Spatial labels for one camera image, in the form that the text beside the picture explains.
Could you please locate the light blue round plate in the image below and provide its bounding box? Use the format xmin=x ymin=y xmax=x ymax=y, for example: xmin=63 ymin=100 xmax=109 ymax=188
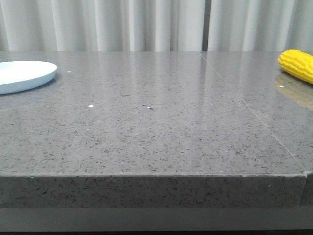
xmin=0 ymin=61 xmax=57 ymax=94

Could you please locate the white pleated curtain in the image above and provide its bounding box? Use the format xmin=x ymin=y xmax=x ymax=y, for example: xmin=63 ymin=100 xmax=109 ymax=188
xmin=0 ymin=0 xmax=313 ymax=51

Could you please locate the yellow corn cob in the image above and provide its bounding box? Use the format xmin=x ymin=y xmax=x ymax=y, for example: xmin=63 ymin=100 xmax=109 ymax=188
xmin=278 ymin=49 xmax=313 ymax=84

